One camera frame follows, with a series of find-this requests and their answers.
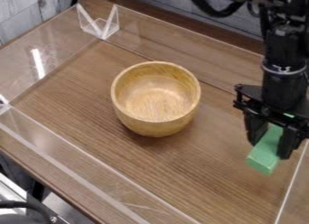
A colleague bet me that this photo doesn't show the green rectangular block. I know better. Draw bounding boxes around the green rectangular block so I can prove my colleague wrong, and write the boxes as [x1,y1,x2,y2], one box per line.
[246,124,286,175]

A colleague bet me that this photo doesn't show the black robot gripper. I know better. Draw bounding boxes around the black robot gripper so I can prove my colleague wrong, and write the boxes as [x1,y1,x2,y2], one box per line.
[234,65,309,159]

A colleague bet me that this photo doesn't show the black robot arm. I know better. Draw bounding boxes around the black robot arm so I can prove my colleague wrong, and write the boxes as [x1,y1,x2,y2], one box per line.
[234,0,309,159]

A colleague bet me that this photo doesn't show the clear acrylic tray wall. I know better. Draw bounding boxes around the clear acrylic tray wall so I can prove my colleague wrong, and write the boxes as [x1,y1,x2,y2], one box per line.
[0,94,194,224]

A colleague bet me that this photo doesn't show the brown wooden bowl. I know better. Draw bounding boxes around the brown wooden bowl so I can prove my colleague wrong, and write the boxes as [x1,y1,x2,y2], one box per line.
[110,61,202,137]

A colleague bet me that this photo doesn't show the clear acrylic corner bracket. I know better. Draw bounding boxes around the clear acrylic corner bracket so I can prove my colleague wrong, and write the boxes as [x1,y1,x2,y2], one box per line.
[76,5,119,41]

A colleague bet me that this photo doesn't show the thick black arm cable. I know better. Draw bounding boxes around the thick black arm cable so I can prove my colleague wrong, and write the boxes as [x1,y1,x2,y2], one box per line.
[185,0,252,18]

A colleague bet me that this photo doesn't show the black cable bottom left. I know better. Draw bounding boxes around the black cable bottom left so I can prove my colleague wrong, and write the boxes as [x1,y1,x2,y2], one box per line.
[0,200,54,224]

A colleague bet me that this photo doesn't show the black metal table bracket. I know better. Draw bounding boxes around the black metal table bracket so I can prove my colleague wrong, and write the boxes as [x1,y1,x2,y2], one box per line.
[26,193,70,224]

